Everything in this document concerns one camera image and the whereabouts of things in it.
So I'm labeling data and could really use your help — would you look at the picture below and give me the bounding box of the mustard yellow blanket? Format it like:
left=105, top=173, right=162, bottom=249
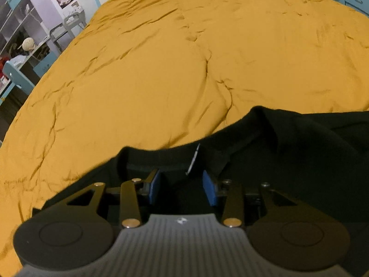
left=0, top=0, right=369, bottom=266

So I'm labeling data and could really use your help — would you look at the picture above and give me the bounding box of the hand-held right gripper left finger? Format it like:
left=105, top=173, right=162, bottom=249
left=43, top=169, right=162, bottom=228

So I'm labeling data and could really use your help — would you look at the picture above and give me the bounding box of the light blue chair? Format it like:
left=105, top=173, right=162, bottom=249
left=2, top=60, right=36, bottom=96

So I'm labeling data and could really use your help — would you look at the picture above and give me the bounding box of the white and blue shelf unit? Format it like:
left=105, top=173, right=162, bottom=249
left=0, top=0, right=55, bottom=61

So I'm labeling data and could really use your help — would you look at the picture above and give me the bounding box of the white round ball lamp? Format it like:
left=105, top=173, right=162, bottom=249
left=22, top=37, right=36, bottom=52

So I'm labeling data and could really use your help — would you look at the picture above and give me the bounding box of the white and blue desk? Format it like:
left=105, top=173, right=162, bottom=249
left=0, top=35, right=60, bottom=104

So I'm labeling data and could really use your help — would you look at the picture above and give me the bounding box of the black long-sleeve shirt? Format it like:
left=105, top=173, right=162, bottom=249
left=32, top=106, right=369, bottom=277

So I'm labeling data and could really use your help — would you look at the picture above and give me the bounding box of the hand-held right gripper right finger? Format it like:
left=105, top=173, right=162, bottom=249
left=202, top=170, right=306, bottom=228

